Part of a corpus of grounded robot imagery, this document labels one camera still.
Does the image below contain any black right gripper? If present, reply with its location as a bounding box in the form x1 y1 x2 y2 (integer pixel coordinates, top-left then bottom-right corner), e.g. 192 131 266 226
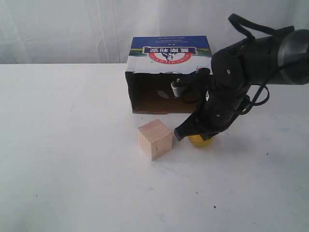
174 84 249 141

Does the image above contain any yellow tennis ball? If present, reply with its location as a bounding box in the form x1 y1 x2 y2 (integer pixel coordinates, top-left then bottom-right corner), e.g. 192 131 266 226
188 135 213 148

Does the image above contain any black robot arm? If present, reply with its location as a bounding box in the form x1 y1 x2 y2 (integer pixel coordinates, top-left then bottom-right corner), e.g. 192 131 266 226
171 29 309 141

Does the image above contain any light wooden cube block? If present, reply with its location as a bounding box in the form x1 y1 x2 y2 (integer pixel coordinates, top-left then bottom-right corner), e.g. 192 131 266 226
137 119 173 161

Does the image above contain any blue white cardboard box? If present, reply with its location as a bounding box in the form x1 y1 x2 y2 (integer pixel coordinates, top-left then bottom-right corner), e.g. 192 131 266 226
125 35 212 114

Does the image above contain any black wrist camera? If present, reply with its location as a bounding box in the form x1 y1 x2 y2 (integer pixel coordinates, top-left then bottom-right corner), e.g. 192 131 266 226
171 68 211 104

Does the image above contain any black cable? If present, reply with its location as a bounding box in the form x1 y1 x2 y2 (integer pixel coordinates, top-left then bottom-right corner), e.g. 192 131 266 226
227 13 295 114

